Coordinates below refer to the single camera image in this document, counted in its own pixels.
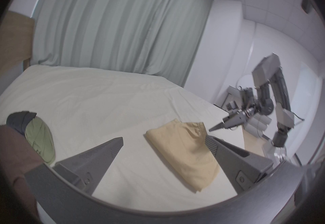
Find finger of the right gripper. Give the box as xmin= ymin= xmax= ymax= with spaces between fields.
xmin=222 ymin=113 xmax=243 ymax=124
xmin=208 ymin=117 xmax=243 ymax=133

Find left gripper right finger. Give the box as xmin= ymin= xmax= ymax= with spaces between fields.
xmin=204 ymin=134 xmax=275 ymax=195

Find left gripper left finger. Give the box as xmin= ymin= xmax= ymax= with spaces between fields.
xmin=54 ymin=136 xmax=124 ymax=194

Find beige shorts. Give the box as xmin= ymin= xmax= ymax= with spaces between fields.
xmin=144 ymin=118 xmax=221 ymax=194

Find bed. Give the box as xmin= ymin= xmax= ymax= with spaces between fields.
xmin=0 ymin=11 xmax=266 ymax=222

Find small grey table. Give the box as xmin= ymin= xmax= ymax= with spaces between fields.
xmin=213 ymin=85 xmax=245 ymax=117

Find round white mirror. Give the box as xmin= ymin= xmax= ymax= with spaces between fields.
xmin=236 ymin=73 xmax=255 ymax=92

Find green garment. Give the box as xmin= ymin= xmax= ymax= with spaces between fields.
xmin=24 ymin=116 xmax=56 ymax=166

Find brown garment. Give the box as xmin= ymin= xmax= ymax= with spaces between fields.
xmin=0 ymin=124 xmax=45 ymax=219

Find black garment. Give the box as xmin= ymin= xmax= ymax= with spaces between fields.
xmin=6 ymin=111 xmax=37 ymax=134

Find pale green curtain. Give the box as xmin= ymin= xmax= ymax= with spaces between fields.
xmin=144 ymin=0 xmax=214 ymax=88
xmin=30 ymin=0 xmax=179 ymax=75

